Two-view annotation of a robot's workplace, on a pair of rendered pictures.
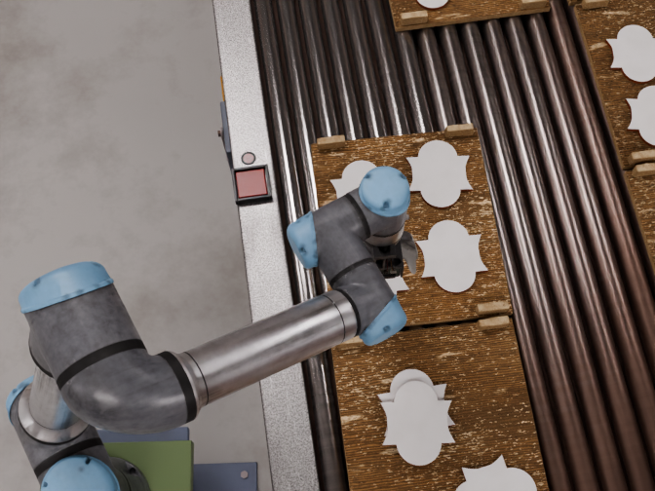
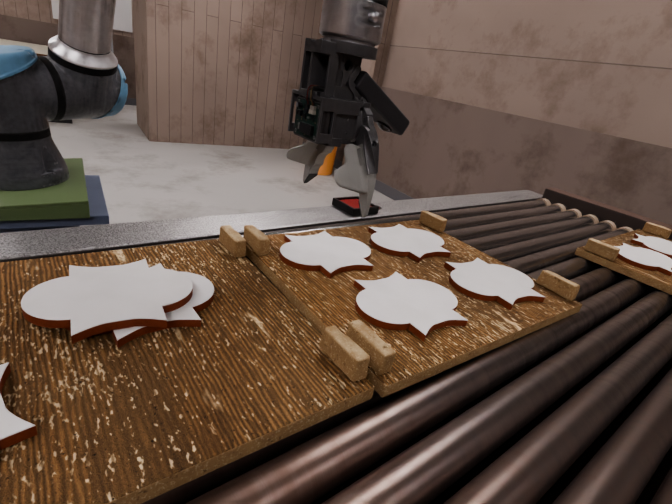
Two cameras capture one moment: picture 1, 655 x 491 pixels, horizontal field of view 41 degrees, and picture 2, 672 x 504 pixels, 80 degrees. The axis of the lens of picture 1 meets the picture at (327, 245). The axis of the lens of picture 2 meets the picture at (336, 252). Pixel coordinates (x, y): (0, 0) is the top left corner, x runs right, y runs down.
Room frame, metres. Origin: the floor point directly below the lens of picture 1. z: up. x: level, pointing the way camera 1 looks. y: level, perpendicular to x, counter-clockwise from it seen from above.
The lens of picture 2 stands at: (0.27, -0.56, 1.20)
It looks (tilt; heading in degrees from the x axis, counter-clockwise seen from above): 24 degrees down; 55
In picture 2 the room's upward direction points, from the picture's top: 10 degrees clockwise
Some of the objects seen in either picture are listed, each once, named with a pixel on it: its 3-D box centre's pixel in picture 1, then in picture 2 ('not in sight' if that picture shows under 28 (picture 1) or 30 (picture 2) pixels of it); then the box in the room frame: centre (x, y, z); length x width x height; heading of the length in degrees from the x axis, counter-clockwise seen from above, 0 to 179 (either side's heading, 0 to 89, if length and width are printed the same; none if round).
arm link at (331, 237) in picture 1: (331, 241); not in sight; (0.50, -0.01, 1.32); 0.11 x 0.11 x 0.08; 28
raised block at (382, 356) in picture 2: (492, 308); (369, 346); (0.50, -0.31, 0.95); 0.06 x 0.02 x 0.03; 94
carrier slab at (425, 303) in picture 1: (407, 226); (408, 274); (0.69, -0.16, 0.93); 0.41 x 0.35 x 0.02; 4
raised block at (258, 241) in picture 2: not in sight; (256, 239); (0.48, -0.04, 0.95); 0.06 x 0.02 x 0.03; 94
